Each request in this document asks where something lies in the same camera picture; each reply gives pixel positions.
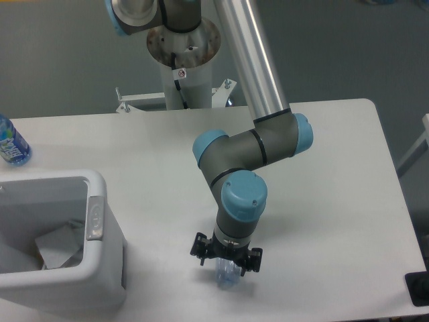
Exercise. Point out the clear plastic bottle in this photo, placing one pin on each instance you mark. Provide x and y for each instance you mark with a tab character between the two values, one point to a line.
227	274

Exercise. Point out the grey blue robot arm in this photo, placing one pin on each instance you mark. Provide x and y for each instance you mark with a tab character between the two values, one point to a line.
228	163

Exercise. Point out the white trash can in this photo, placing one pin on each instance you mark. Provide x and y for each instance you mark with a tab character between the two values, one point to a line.
33	204

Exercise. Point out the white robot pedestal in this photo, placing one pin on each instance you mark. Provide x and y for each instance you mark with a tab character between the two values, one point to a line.
185	58

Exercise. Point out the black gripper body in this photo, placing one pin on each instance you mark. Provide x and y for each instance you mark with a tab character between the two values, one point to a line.
215	249

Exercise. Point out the white pedestal base frame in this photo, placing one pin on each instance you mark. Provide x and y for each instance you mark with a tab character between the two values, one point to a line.
196	97

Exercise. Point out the blue labelled water bottle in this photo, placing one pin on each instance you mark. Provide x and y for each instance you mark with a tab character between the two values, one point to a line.
14	148

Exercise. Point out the white frame at right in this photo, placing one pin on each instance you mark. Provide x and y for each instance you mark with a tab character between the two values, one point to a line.
416	151

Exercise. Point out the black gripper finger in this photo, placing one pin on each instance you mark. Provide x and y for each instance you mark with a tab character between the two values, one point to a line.
251	261
202	248

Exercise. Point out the white paper wrapper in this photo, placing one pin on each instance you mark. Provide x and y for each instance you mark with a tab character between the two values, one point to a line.
63	247

